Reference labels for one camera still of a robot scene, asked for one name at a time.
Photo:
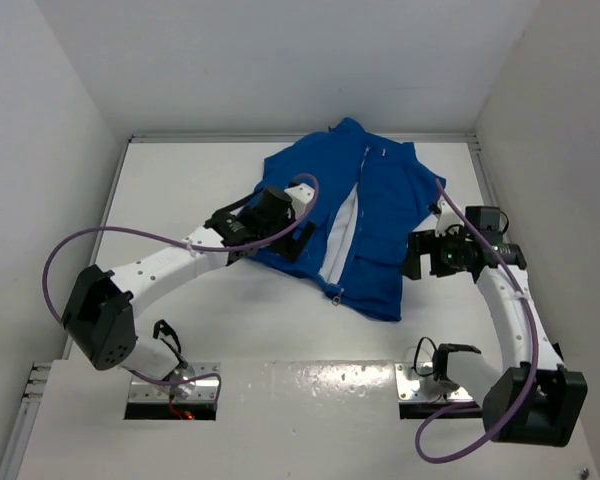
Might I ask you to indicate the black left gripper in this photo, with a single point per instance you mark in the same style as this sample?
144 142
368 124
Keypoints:
294 247

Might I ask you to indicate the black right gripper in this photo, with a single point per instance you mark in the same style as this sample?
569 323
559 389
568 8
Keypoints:
426 243

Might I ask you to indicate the blue zip-up jacket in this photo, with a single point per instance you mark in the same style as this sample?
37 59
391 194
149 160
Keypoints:
373 192

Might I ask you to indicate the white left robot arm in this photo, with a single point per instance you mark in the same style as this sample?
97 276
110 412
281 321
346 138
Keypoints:
104 305

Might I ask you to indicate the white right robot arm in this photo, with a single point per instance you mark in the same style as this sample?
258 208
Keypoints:
533 398

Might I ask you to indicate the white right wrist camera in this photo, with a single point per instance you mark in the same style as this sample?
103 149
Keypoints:
447 221

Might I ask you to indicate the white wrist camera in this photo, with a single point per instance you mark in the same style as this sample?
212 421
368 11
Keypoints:
447 221
301 197

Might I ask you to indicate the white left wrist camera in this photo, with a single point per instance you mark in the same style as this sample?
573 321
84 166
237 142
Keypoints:
301 197

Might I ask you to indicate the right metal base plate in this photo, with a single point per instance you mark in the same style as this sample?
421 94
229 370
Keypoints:
415 389

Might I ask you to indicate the metal base plate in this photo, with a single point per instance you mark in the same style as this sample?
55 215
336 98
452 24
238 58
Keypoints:
203 391
415 389

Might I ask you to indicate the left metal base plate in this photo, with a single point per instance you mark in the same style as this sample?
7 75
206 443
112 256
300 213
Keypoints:
203 391

